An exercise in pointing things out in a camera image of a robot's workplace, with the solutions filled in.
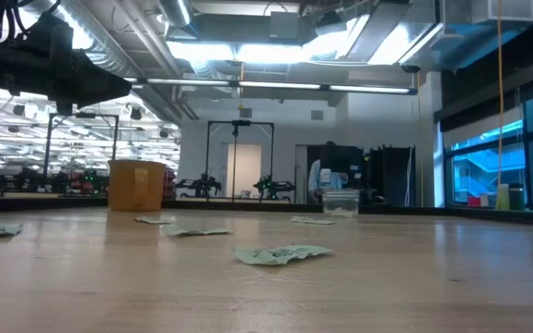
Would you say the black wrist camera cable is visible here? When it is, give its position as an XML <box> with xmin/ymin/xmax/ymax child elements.
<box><xmin>3</xmin><ymin>0</ymin><xmax>62</xmax><ymax>41</ymax></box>

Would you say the dark green bottle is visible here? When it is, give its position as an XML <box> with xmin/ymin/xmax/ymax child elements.
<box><xmin>508</xmin><ymin>182</ymin><xmax>526</xmax><ymax>212</ymax></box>

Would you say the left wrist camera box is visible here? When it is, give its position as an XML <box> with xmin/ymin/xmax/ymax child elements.
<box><xmin>28</xmin><ymin>12</ymin><xmax>74</xmax><ymax>52</ymax></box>

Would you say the long ceiling light fixture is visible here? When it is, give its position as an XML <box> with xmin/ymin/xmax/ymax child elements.
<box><xmin>122</xmin><ymin>76</ymin><xmax>419</xmax><ymax>96</ymax></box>

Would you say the person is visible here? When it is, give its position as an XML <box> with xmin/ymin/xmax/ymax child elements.
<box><xmin>307</xmin><ymin>140</ymin><xmax>350</xmax><ymax>204</ymax></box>

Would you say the black cabinet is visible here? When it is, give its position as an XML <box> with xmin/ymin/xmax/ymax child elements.
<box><xmin>306</xmin><ymin>144</ymin><xmax>366</xmax><ymax>204</ymax></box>

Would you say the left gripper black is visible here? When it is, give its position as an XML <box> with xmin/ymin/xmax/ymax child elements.
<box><xmin>0</xmin><ymin>40</ymin><xmax>132</xmax><ymax>117</ymax></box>

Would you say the light green bottle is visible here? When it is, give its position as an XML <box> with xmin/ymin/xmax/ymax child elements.
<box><xmin>495</xmin><ymin>183</ymin><xmax>511</xmax><ymax>212</ymax></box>

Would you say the black gantry frame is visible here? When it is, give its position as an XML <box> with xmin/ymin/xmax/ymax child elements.
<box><xmin>43</xmin><ymin>112</ymin><xmax>120</xmax><ymax>186</ymax></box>
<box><xmin>205</xmin><ymin>119</ymin><xmax>276</xmax><ymax>204</ymax></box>

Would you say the clear glass cup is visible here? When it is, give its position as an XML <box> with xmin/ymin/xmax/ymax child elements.
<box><xmin>321</xmin><ymin>188</ymin><xmax>361</xmax><ymax>219</ymax></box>

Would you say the black aluminium table frame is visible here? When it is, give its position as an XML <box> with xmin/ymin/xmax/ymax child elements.
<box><xmin>0</xmin><ymin>193</ymin><xmax>533</xmax><ymax>228</ymax></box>

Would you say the yellow hanging cord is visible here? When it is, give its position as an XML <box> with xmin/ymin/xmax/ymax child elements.
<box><xmin>496</xmin><ymin>0</ymin><xmax>504</xmax><ymax>186</ymax></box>

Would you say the black folding partition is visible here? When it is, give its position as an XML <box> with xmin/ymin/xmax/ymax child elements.
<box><xmin>367</xmin><ymin>145</ymin><xmax>416</xmax><ymax>208</ymax></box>

